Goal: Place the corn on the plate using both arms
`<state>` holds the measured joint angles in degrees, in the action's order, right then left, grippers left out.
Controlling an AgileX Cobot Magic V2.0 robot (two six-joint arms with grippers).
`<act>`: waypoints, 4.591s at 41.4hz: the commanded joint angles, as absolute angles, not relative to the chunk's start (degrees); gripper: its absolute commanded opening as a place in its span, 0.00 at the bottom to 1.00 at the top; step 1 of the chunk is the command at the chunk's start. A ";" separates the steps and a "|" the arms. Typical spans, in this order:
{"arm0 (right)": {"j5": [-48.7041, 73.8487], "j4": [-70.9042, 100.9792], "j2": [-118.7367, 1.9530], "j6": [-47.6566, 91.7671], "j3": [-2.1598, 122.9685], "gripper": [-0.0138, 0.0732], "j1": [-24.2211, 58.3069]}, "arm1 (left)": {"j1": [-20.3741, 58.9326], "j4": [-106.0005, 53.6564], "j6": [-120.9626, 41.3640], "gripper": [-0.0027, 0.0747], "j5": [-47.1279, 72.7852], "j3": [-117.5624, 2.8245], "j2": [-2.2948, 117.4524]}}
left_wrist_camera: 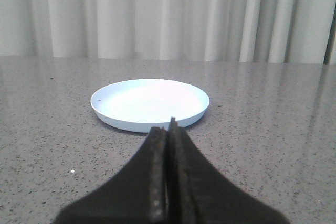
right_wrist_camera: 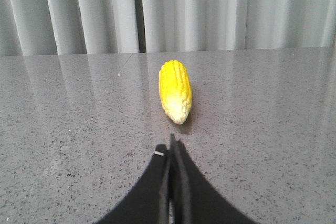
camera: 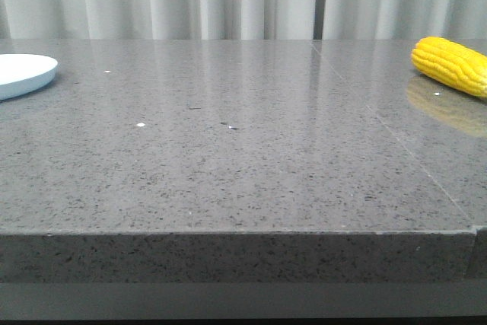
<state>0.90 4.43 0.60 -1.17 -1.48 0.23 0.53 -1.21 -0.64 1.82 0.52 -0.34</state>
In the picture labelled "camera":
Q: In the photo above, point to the light blue round plate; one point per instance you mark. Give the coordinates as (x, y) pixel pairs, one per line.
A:
(25, 73)

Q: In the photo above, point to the yellow corn cob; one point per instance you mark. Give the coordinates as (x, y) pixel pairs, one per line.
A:
(451, 64)

